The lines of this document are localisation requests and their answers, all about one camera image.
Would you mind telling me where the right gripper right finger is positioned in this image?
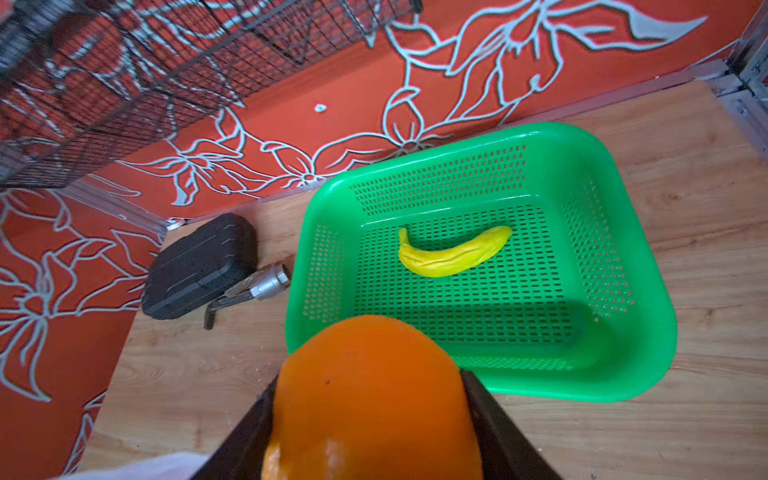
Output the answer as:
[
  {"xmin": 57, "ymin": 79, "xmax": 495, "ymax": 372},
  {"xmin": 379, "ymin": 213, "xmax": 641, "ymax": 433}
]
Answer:
[{"xmin": 460, "ymin": 369, "xmax": 561, "ymax": 480}]

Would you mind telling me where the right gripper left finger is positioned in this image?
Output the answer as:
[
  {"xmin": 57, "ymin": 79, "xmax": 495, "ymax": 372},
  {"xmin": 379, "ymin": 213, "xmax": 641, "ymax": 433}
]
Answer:
[{"xmin": 191, "ymin": 377, "xmax": 278, "ymax": 480}]

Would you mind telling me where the pink plastic bag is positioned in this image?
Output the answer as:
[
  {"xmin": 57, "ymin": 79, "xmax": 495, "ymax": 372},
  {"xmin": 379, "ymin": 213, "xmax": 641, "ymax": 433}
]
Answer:
[{"xmin": 60, "ymin": 452, "xmax": 209, "ymax": 480}]

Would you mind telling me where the orange tangerine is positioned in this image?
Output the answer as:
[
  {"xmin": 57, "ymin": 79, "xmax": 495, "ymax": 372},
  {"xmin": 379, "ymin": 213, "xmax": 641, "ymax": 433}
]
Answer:
[{"xmin": 261, "ymin": 316, "xmax": 483, "ymax": 479}]

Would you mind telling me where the metal wrench tool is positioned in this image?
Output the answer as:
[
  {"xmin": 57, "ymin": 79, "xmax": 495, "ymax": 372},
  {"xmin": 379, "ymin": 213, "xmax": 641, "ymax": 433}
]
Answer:
[{"xmin": 203, "ymin": 262, "xmax": 291, "ymax": 330}]

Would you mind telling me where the black plastic tool case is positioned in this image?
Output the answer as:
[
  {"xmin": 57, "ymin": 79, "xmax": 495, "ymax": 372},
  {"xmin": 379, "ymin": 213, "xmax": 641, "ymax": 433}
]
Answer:
[{"xmin": 141, "ymin": 213, "xmax": 257, "ymax": 320}]

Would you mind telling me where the yellow banana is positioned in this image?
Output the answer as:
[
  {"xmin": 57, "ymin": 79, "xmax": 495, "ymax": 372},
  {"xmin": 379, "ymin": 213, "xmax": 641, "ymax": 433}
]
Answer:
[{"xmin": 398, "ymin": 226, "xmax": 513, "ymax": 278}]

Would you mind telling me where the green plastic basket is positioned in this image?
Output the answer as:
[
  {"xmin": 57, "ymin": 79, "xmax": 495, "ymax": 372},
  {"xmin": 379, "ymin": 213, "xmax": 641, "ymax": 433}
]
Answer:
[{"xmin": 285, "ymin": 123, "xmax": 677, "ymax": 403}]

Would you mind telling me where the black wire wall basket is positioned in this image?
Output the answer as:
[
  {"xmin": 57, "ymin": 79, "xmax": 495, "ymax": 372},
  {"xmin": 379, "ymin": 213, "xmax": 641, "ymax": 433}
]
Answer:
[{"xmin": 1, "ymin": 0, "xmax": 423, "ymax": 188}]

